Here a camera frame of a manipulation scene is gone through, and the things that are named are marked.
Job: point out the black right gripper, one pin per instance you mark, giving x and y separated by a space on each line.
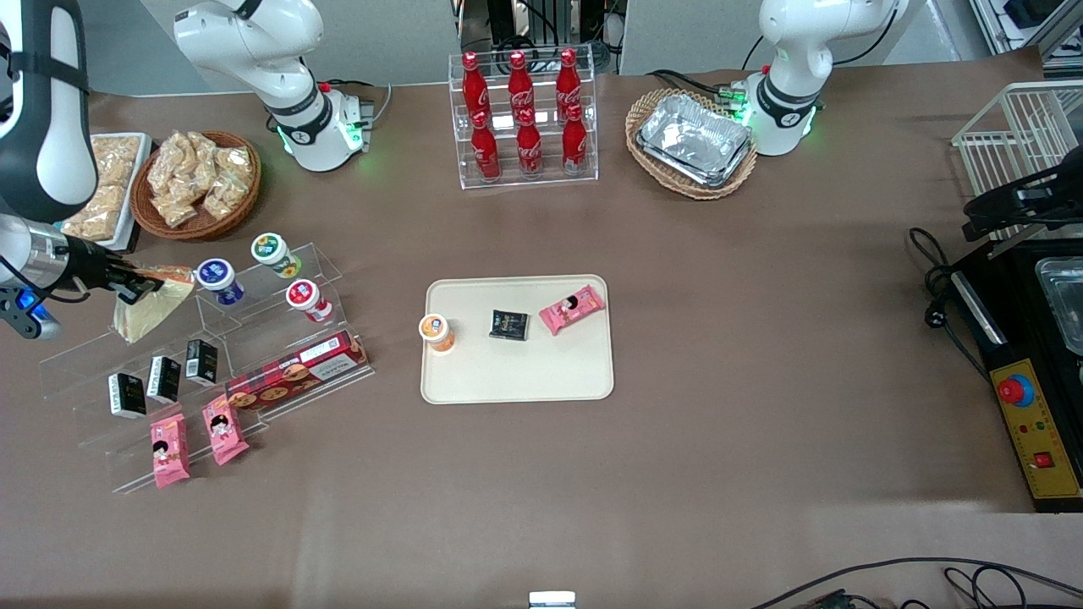
91 265

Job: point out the triangle sandwich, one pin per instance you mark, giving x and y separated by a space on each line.
152 309

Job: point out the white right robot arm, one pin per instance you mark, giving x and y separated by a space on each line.
296 127

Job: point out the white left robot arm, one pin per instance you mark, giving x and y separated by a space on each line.
787 51

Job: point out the white rectangular snack tray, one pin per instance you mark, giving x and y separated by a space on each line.
135 199

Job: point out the beige plastic tray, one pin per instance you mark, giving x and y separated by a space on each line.
525 372

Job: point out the foil tray in machine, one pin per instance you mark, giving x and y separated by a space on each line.
1068 296

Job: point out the wrapped cracker pack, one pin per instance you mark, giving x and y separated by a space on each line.
100 211
116 159

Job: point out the wicker basket with snack bags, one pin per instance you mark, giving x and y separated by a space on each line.
199 230

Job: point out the clear bag of snacks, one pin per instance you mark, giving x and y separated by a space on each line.
222 196
167 161
175 208
235 162
203 154

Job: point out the blue lid cup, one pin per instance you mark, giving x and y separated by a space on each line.
218 280

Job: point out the small black carton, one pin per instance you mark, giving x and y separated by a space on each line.
201 362
127 395
163 379

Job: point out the clear acrylic stepped display stand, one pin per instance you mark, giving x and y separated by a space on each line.
254 338

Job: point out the green lid cup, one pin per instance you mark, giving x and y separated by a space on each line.
275 254

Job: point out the pink snack packet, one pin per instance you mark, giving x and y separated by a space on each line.
224 430
572 309
169 450

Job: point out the red lid cup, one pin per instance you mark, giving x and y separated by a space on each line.
307 299

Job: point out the red cookie box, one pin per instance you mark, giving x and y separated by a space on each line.
296 370

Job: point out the orange lid cup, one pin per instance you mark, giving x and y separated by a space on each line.
437 331

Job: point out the clear acrylic bottle rack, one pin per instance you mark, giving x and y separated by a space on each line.
461 182

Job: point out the red cola bottle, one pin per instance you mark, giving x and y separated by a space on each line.
485 150
519 83
529 148
568 80
574 144
474 85

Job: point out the black snack packet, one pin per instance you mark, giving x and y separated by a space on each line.
508 325

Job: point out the black equipment stand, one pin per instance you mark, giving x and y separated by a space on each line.
508 21

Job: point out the small white device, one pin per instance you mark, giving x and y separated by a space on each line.
552 600

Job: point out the stacked aluminium foil trays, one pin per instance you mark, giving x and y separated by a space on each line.
694 139

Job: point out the wicker basket with foil trays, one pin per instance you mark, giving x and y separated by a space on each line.
719 190

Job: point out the black sealing machine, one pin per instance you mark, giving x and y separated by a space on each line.
1011 288

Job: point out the red emergency stop button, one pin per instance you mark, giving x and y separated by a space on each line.
1015 390

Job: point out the yellow control panel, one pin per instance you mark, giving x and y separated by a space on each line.
1045 431

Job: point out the metal shelf frame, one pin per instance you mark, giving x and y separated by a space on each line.
1024 13

